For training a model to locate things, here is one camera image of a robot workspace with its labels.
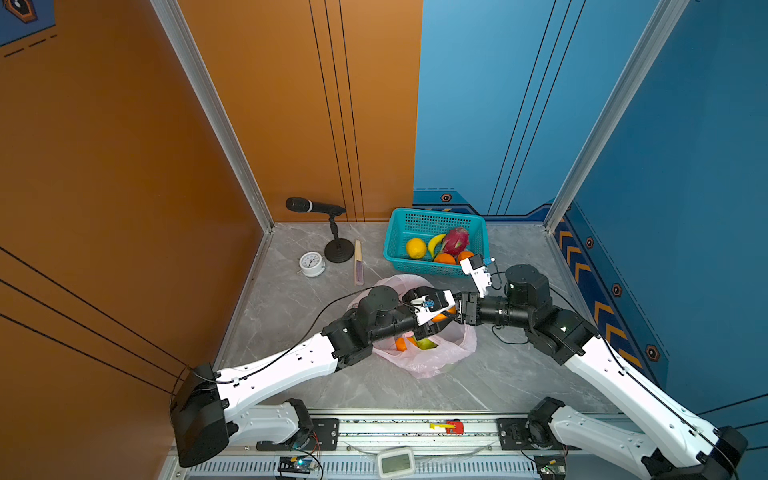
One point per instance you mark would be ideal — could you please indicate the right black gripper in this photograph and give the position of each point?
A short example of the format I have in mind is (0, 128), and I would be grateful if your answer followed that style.
(470, 308)

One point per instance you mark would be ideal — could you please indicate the orange persimmon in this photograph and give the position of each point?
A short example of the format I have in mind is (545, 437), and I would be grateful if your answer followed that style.
(449, 314)

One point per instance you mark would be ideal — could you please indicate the yellow lemon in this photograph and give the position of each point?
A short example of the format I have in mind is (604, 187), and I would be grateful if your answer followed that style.
(416, 249)

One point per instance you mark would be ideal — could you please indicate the pink plastic bag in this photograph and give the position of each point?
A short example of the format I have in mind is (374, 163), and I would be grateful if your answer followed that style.
(455, 343)

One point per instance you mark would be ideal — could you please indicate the red dragon fruit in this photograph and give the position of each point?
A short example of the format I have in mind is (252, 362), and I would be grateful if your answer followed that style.
(455, 241)

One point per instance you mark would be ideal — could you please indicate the orange mandarin fruit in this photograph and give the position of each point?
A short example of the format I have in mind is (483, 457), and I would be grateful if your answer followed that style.
(445, 258)

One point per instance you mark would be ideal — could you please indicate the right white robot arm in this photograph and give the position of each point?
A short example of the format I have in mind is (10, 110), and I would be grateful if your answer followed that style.
(671, 442)

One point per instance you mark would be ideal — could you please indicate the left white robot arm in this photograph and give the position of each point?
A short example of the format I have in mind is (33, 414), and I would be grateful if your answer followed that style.
(212, 407)

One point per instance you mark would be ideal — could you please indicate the green pear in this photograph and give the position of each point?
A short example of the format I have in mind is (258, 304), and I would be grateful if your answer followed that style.
(426, 344)

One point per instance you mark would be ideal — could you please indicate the white round clock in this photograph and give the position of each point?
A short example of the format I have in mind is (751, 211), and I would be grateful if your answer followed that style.
(312, 264)

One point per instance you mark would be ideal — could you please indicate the yellow banana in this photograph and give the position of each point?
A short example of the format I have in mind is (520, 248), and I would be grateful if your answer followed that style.
(435, 244)

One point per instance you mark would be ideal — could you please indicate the teal plastic basket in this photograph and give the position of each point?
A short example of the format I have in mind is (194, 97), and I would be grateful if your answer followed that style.
(406, 223)

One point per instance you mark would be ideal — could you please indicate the white digital timer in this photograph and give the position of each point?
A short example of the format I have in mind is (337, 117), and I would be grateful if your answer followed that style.
(395, 463)

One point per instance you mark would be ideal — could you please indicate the left green circuit board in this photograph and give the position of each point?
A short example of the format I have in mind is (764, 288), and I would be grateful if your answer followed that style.
(297, 467)

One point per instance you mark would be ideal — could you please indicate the right circuit board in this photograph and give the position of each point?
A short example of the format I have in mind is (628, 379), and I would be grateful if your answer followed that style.
(551, 467)

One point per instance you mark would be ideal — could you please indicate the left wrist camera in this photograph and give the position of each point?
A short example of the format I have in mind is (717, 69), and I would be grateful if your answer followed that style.
(428, 302)

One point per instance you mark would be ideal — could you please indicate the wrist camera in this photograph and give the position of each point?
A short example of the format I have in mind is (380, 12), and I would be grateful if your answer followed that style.
(428, 302)
(476, 267)

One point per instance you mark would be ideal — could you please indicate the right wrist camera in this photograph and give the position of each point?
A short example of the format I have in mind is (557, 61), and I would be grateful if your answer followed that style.
(476, 267)

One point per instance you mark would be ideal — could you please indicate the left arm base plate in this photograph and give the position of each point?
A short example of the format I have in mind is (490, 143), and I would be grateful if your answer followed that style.
(323, 436)

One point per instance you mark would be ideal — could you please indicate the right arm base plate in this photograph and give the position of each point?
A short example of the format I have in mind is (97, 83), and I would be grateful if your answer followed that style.
(524, 434)

